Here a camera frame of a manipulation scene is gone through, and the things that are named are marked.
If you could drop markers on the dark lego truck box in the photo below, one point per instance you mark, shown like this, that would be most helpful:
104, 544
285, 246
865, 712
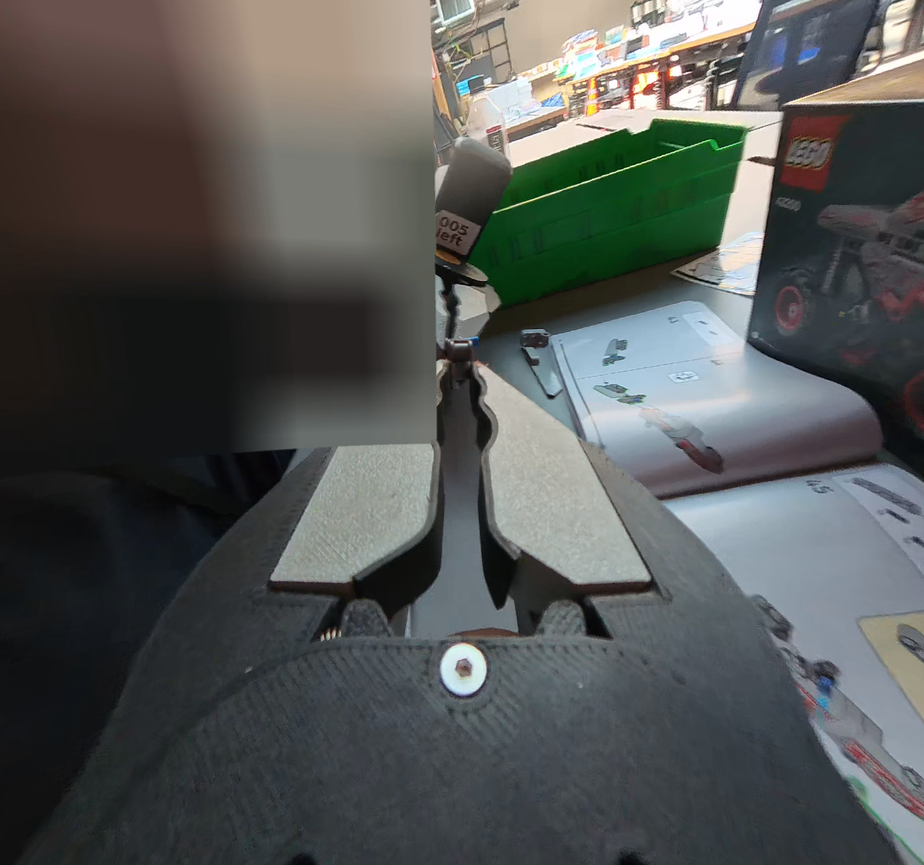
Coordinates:
844, 251

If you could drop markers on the cluttered wooden workbench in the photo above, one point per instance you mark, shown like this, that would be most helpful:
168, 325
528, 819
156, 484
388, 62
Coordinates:
650, 49

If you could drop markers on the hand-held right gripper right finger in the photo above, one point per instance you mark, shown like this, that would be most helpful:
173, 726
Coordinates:
556, 504

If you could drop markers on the grey lego piece blue pin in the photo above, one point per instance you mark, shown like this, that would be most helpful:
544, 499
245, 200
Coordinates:
459, 356

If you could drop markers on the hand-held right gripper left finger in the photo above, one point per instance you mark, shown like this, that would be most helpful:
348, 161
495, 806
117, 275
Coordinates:
361, 511

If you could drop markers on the clear plastic bottle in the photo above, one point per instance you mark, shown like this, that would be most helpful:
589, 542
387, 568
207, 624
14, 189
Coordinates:
487, 125

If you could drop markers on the person's dark clothed body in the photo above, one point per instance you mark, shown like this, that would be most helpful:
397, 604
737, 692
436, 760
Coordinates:
108, 591

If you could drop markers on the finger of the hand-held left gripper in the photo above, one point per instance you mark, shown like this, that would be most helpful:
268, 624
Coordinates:
478, 302

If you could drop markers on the open lego instruction booklet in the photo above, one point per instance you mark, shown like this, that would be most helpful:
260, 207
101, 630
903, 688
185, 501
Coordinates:
758, 403

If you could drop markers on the green plastic bin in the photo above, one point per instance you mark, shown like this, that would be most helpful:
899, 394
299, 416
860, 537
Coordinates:
613, 215

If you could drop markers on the dark grey lego beam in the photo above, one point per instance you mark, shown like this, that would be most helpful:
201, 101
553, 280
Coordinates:
543, 367

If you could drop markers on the tall black box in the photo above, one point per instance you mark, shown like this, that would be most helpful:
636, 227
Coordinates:
816, 21

